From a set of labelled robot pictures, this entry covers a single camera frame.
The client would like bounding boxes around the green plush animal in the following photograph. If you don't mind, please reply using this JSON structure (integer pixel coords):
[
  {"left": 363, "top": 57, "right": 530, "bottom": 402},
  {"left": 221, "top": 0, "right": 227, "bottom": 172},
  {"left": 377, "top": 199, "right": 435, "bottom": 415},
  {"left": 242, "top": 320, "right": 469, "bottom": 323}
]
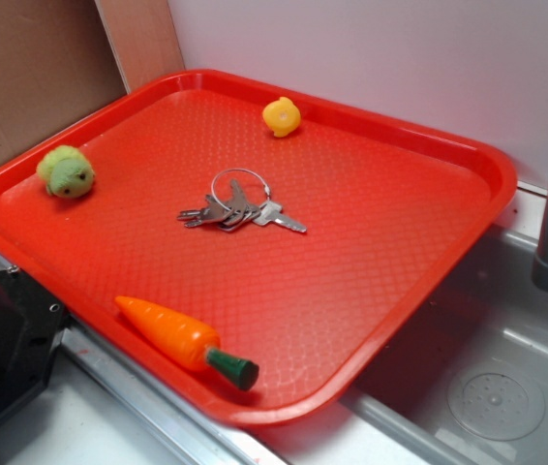
[{"left": 36, "top": 145, "right": 96, "bottom": 199}]

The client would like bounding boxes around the red plastic tray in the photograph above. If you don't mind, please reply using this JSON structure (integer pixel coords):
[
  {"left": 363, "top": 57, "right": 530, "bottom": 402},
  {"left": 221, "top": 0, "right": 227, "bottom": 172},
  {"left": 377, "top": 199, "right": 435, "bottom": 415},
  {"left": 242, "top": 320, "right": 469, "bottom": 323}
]
[{"left": 0, "top": 70, "right": 517, "bottom": 426}]

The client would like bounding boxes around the silver key bunch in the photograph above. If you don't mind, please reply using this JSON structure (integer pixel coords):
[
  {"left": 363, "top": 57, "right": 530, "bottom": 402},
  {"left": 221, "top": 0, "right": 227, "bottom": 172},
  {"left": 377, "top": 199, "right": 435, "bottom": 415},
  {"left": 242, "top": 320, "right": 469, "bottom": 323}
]
[{"left": 176, "top": 168, "right": 308, "bottom": 233}]

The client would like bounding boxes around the yellow rubber duck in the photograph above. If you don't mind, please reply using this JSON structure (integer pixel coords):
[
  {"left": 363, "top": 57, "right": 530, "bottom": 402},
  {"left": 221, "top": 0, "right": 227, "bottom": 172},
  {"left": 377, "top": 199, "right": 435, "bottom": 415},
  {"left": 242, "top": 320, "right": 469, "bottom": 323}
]
[{"left": 261, "top": 97, "right": 301, "bottom": 138}]

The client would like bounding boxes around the orange plastic toy carrot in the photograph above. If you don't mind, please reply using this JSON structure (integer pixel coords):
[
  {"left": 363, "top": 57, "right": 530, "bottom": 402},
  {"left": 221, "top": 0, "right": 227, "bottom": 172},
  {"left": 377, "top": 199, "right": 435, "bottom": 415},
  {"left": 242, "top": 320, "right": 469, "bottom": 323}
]
[{"left": 114, "top": 295, "right": 259, "bottom": 391}]

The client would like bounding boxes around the grey sink basin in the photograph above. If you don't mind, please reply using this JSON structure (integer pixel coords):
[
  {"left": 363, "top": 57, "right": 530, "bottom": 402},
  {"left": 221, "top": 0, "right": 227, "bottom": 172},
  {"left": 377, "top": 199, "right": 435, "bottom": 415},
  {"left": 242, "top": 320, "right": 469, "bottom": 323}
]
[{"left": 255, "top": 227, "right": 548, "bottom": 464}]

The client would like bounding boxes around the brown cardboard panel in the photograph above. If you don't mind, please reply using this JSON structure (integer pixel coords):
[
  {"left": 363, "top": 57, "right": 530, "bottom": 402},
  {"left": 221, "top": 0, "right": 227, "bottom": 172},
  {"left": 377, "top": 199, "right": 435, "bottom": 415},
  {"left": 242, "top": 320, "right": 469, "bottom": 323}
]
[{"left": 0, "top": 1, "right": 184, "bottom": 166}]

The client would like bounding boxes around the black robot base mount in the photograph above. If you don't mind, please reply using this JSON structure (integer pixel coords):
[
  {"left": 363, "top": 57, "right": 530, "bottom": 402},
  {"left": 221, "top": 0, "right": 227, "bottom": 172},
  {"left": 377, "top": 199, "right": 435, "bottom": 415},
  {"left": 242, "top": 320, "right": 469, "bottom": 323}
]
[{"left": 0, "top": 270, "right": 65, "bottom": 422}]

